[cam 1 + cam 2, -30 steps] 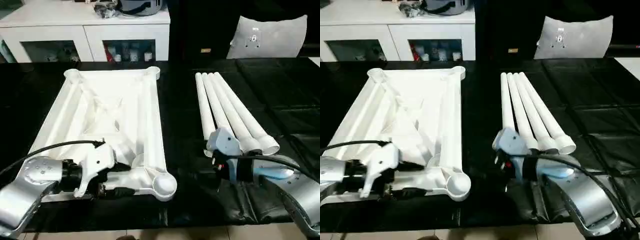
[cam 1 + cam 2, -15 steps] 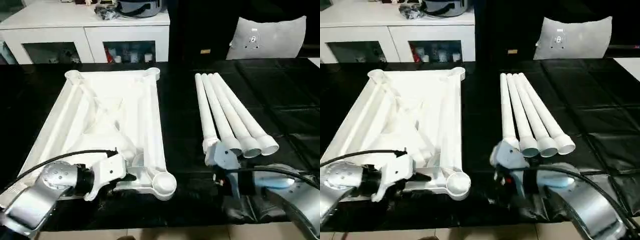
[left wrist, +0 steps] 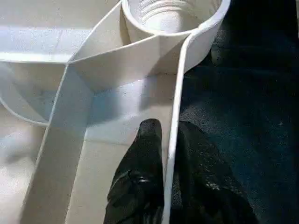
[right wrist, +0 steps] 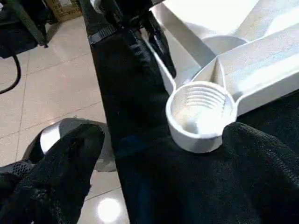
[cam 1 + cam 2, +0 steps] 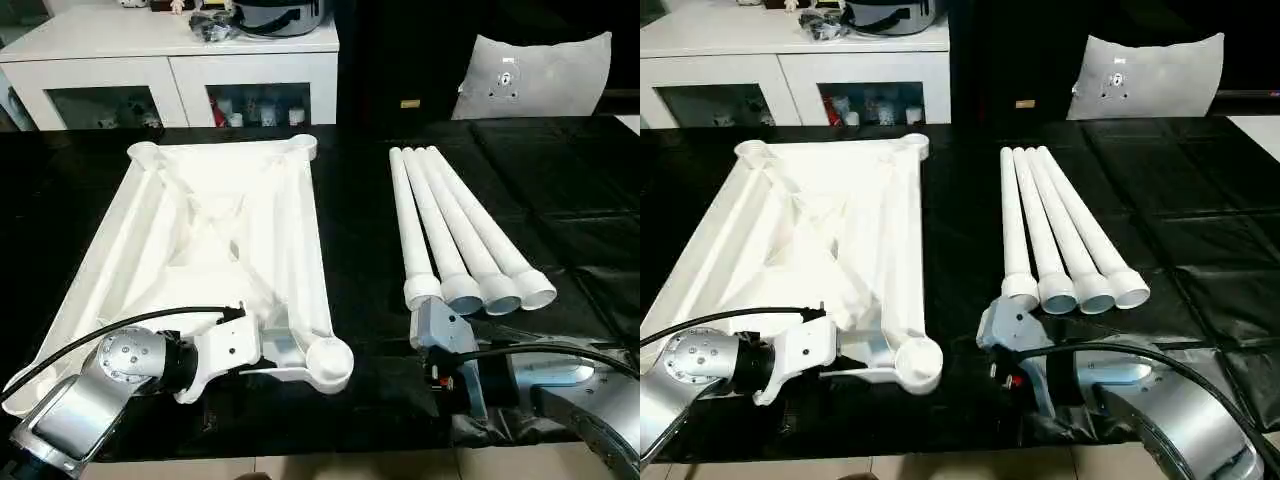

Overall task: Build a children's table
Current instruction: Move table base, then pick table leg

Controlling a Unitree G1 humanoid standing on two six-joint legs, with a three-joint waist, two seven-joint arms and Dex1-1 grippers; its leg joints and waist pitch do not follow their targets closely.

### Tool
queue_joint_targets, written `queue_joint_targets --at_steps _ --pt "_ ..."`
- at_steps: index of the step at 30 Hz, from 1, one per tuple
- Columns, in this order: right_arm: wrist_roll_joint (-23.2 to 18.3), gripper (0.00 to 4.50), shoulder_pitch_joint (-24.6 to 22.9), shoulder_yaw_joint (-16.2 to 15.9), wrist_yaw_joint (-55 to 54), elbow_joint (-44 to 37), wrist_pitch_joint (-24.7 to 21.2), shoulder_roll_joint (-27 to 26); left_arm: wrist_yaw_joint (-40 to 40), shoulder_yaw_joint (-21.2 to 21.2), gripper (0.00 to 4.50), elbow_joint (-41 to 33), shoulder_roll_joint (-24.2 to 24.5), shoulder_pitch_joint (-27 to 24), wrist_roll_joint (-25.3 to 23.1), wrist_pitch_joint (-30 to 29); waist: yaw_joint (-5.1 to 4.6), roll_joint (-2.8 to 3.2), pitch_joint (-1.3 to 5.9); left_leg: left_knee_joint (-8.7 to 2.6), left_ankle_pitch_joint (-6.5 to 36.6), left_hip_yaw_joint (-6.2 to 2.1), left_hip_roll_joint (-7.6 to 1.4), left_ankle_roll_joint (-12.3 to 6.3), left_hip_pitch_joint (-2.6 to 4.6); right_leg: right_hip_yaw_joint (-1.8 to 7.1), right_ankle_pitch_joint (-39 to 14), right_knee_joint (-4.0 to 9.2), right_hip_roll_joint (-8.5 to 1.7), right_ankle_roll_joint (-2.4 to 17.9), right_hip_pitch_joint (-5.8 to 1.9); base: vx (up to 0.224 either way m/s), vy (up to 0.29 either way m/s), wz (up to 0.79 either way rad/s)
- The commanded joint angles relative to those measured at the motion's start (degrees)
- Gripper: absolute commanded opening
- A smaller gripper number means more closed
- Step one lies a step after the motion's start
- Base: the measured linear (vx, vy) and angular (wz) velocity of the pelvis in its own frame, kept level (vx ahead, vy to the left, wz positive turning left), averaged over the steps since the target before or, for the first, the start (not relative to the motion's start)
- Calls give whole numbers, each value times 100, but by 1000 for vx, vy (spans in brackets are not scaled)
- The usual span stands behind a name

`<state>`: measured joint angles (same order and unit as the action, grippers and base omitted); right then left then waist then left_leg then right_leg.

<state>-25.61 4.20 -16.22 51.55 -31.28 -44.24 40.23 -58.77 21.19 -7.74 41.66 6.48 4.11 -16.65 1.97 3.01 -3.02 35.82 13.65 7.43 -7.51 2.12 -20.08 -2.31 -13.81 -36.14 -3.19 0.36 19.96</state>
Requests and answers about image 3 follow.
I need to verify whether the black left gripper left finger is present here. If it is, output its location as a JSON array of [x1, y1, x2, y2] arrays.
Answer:
[[103, 119, 165, 224]]

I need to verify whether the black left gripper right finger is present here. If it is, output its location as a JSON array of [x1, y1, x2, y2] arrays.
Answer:
[[170, 121, 258, 224]]

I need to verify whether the white plastic table top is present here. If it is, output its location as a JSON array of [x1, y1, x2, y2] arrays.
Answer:
[[0, 0, 232, 224]]

